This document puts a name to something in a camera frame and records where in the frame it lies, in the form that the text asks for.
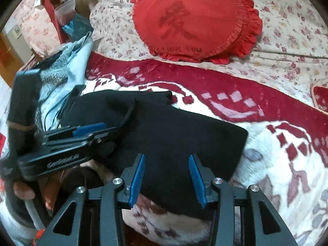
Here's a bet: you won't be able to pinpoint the floral print pillow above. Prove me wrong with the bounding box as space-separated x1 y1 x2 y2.
15 0 63 57

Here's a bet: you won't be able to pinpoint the blue bag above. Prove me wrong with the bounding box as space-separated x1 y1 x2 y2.
63 14 94 41

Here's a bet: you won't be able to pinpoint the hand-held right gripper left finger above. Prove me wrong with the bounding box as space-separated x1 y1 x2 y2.
43 154 146 246

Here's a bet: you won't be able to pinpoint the light blue fleece jacket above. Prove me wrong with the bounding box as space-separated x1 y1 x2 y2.
33 32 94 134

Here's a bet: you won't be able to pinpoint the black smartphone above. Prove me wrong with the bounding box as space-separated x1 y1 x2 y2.
58 84 87 120

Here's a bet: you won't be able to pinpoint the red and white plush blanket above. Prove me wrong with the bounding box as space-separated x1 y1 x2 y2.
84 51 328 246

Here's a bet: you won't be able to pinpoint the floral print quilt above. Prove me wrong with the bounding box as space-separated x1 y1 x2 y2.
88 0 326 108

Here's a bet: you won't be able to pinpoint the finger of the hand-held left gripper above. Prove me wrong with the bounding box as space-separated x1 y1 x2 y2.
42 122 108 140
41 127 121 149

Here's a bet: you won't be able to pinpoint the red frilled pillow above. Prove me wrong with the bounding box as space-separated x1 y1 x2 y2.
310 84 328 116

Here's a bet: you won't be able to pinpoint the red cloth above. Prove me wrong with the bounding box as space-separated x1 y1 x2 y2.
42 0 64 44

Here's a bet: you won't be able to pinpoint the clear plastic bag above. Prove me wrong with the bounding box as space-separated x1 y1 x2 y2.
55 0 77 26

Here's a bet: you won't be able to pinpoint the person's left hand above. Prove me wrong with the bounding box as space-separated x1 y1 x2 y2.
11 179 56 209

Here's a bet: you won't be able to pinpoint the black pants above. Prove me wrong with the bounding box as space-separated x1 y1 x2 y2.
57 90 248 217

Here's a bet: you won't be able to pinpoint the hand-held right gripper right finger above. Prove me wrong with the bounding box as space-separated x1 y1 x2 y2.
188 154 299 246

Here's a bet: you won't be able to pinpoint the wooden door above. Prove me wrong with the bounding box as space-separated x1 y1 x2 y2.
0 31 25 88

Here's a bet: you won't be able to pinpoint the red heart-shaped pillow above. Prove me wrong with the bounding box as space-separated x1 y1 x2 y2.
130 0 263 65

